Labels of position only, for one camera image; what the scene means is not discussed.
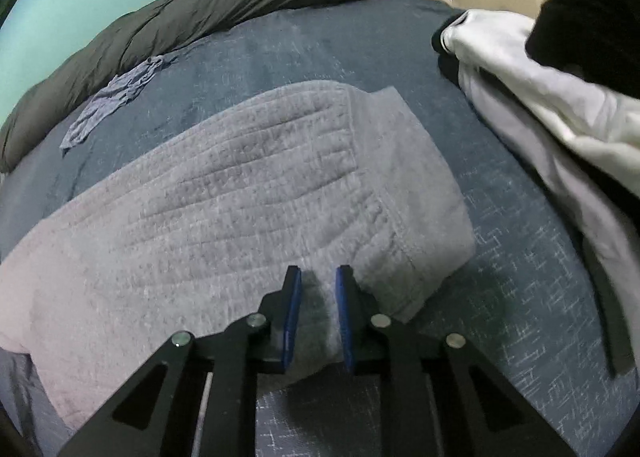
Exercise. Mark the bed with blue sheet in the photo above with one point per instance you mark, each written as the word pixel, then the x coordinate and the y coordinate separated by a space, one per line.
pixel 500 287

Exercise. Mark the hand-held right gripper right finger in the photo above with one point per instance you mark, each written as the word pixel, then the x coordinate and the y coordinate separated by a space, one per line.
pixel 345 317

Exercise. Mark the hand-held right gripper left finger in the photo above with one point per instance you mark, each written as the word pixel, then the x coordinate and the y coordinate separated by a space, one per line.
pixel 292 317

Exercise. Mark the grey fleece sweater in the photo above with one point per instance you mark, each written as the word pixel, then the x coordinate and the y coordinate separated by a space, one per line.
pixel 225 217

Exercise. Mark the white garment with black trim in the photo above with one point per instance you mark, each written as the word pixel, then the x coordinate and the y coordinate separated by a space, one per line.
pixel 525 87

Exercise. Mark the small blue-grey cloth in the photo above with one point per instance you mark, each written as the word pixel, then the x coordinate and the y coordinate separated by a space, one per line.
pixel 110 97

